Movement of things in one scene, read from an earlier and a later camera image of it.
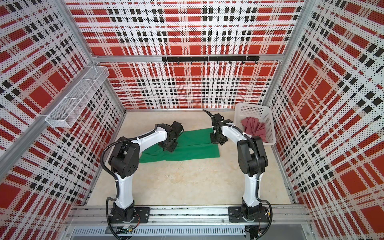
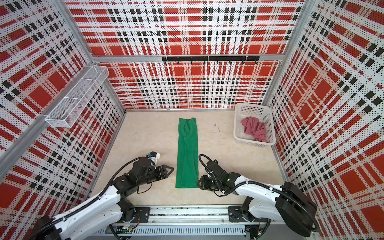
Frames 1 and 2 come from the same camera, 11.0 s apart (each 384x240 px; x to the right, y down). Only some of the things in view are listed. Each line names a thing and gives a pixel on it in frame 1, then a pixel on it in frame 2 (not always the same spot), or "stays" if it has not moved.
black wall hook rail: [216, 59] stays
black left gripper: [170, 149] -> [164, 171]
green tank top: [192, 144] -> [187, 170]
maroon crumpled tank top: [254, 127] stays
